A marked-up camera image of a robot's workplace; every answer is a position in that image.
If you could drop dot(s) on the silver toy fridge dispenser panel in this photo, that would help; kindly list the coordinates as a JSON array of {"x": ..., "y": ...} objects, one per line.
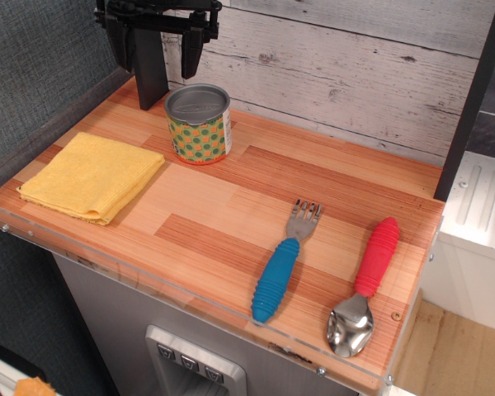
[{"x": 183, "y": 368}]

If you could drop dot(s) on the folded yellow cloth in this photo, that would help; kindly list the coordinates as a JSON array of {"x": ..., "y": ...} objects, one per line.
[{"x": 92, "y": 178}]

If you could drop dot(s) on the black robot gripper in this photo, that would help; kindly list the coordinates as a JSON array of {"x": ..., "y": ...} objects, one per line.
[{"x": 197, "y": 21}]

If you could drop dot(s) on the red handled metal spoon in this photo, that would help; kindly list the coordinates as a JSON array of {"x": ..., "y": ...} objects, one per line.
[{"x": 351, "y": 323}]

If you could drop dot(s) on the orange object at corner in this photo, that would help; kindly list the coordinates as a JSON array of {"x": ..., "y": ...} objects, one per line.
[{"x": 33, "y": 387}]

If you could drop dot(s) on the white toy sink unit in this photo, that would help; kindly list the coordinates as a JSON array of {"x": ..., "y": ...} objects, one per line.
[{"x": 460, "y": 274}]

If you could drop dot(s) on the blue handled metal fork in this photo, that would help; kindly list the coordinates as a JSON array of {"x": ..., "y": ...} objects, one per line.
[{"x": 272, "y": 285}]

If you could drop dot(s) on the dark right shelf post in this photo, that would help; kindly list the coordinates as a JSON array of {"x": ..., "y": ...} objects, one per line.
[{"x": 473, "y": 102}]

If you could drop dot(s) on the green orange patterned tin can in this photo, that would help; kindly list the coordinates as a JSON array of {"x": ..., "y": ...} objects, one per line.
[{"x": 199, "y": 123}]

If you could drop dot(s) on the grey toy fridge cabinet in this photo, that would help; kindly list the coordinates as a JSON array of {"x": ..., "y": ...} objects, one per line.
[{"x": 117, "y": 316}]

